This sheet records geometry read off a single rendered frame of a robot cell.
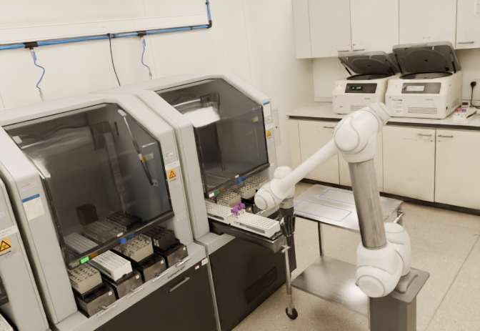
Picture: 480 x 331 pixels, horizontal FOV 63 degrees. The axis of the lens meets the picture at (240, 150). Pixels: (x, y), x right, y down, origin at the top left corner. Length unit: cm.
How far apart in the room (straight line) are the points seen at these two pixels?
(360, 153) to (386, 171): 285
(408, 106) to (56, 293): 332
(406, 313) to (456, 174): 229
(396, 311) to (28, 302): 162
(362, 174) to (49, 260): 138
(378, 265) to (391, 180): 273
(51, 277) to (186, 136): 96
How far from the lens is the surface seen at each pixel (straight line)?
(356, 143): 150
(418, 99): 408
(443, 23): 423
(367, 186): 162
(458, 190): 422
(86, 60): 317
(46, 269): 199
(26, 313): 203
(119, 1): 337
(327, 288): 271
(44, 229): 192
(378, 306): 210
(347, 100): 437
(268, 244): 220
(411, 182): 432
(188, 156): 227
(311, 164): 181
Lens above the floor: 189
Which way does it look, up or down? 17 degrees down
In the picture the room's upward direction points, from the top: 7 degrees counter-clockwise
